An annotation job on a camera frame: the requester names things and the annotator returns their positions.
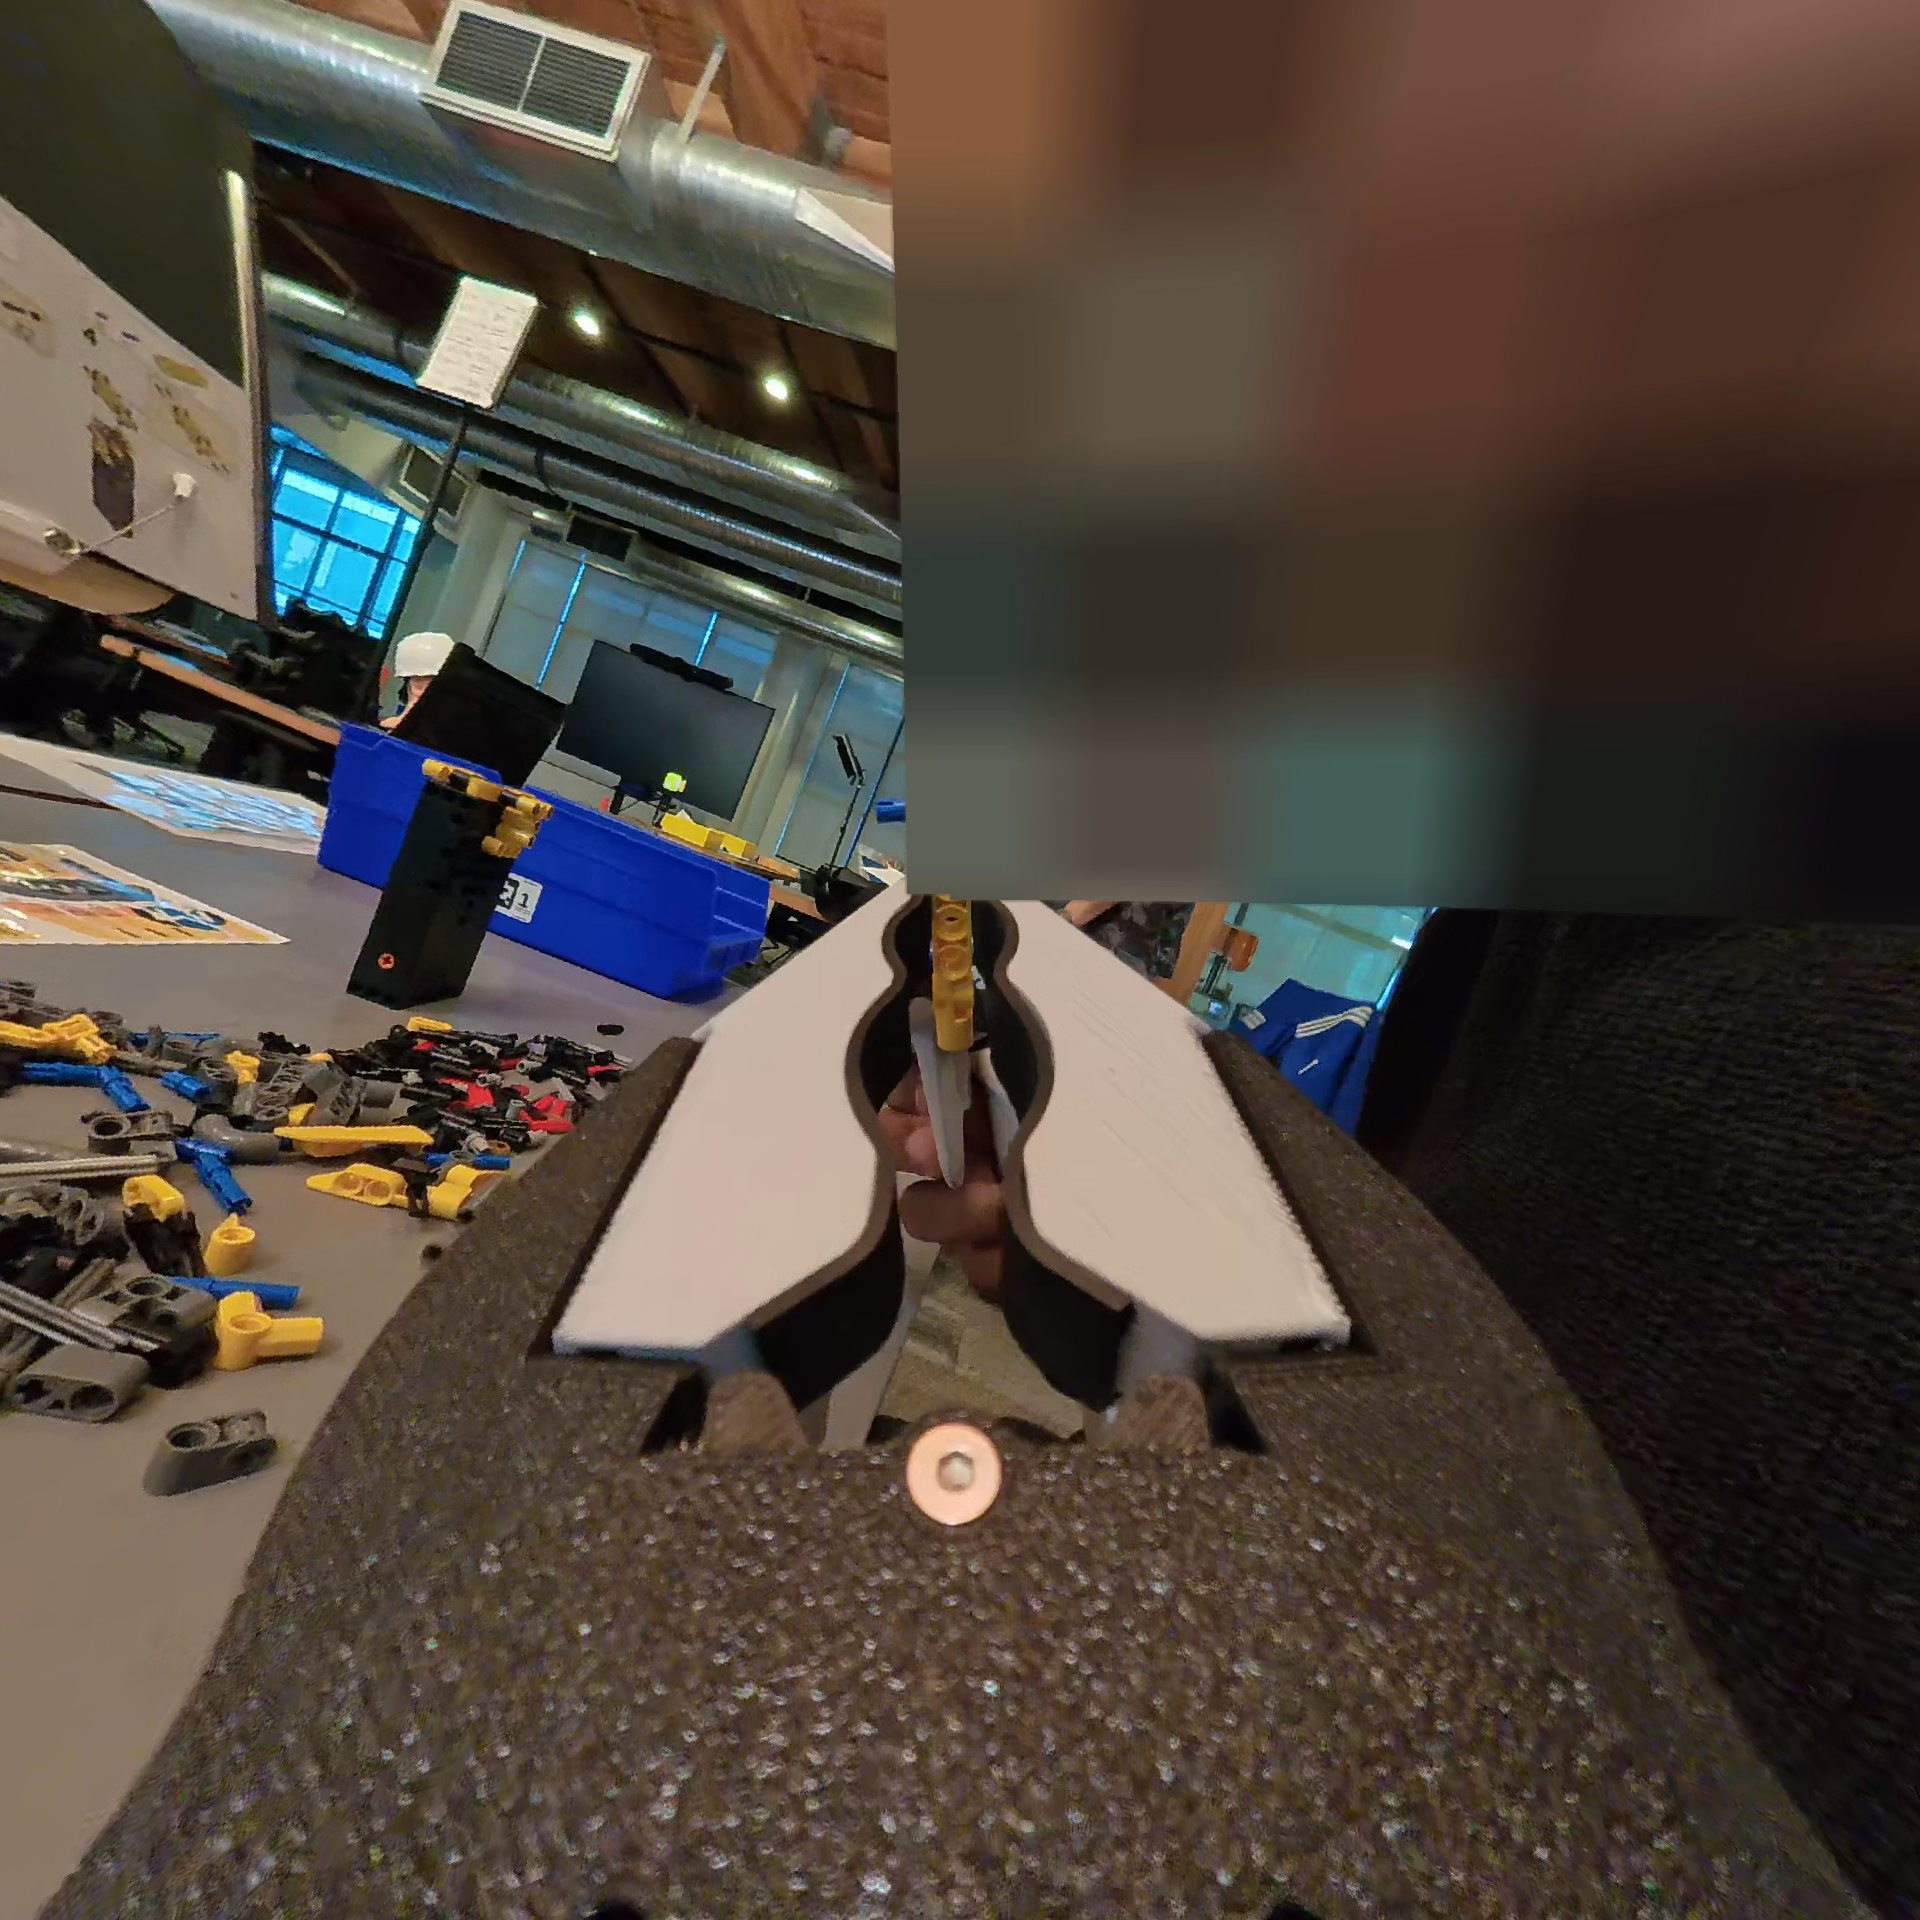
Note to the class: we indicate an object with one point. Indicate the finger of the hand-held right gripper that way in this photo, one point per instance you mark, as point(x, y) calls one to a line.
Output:
point(938, 1088)
point(1003, 1107)

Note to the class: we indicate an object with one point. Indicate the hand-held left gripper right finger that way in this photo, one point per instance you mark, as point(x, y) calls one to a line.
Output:
point(1186, 1185)

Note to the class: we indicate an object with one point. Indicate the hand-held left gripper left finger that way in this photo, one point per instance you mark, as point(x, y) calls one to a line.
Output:
point(722, 1200)

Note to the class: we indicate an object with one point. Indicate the yellow brick assembly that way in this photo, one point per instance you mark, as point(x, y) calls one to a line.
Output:
point(950, 974)

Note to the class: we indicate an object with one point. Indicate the person's right hand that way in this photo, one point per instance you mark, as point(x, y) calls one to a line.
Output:
point(962, 1219)

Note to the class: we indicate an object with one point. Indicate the blue jacket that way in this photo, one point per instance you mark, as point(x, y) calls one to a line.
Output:
point(1306, 1051)

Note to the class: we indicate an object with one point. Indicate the blue storage bin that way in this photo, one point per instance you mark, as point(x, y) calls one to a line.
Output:
point(630, 902)

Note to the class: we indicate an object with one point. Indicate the black brick tower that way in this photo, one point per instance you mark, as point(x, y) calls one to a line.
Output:
point(429, 915)

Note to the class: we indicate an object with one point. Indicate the black monitor screen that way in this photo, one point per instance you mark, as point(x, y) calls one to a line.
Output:
point(661, 735)

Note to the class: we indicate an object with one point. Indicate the pile of mixed toy bricks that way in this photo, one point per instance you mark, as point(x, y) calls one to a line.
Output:
point(254, 1328)

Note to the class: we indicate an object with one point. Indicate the black tilted panel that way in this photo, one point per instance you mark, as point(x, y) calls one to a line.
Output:
point(482, 713)

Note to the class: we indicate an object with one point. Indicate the printed paper sheet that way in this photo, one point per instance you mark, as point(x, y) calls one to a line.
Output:
point(212, 809)

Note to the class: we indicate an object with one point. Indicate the yellow black sticker sheet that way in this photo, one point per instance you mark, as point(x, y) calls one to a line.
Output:
point(91, 902)

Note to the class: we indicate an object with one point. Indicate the white sign on pole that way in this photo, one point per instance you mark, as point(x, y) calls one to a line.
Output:
point(477, 340)

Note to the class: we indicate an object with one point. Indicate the open instruction booklet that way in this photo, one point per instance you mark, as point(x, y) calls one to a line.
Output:
point(149, 390)

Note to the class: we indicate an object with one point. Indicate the white vent grille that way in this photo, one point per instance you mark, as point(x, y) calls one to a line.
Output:
point(533, 77)

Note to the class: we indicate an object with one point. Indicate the dark grey desk divider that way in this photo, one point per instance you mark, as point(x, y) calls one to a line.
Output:
point(106, 119)

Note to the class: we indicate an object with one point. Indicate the metal duct bundle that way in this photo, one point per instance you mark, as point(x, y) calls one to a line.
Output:
point(600, 435)

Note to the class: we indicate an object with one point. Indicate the metal air duct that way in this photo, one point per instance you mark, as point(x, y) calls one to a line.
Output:
point(300, 60)

